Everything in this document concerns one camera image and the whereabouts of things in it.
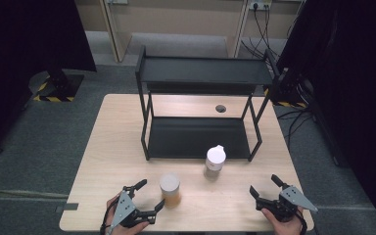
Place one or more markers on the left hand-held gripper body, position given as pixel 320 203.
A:
pixel 125 209

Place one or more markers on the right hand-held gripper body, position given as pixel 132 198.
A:
pixel 293 197

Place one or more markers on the tan lidded jar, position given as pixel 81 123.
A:
pixel 169 186

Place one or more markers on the glass jar with white lid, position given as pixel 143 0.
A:
pixel 215 158

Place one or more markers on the black two-tier shelf rack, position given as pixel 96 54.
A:
pixel 202 70

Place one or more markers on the person's left hand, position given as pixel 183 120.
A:
pixel 127 231

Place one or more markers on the person's right hand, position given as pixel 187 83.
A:
pixel 284 228

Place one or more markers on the dark floor tape piece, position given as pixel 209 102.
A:
pixel 68 207

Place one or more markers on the black stand base hazard stripes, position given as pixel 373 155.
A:
pixel 62 85
pixel 287 92

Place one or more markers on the black curtain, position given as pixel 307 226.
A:
pixel 355 81
pixel 29 32

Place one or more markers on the beige desk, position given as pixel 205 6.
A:
pixel 117 36

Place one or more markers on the white power strip yellow label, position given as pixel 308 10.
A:
pixel 260 4

